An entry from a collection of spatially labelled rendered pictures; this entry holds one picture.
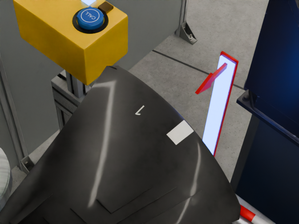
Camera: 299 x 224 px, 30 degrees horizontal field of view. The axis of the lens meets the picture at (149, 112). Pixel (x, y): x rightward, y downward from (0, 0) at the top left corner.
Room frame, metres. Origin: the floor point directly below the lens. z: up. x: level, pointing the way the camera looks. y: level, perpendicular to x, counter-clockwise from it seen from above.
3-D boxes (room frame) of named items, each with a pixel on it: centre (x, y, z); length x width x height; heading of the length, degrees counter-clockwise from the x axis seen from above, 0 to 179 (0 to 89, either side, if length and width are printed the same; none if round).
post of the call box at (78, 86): (0.63, 0.13, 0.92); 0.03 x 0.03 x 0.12; 52
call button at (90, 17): (0.61, 0.10, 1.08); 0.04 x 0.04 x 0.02
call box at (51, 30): (0.63, 0.13, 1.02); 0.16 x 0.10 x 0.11; 52
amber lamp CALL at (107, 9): (0.63, 0.08, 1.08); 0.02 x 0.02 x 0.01; 52
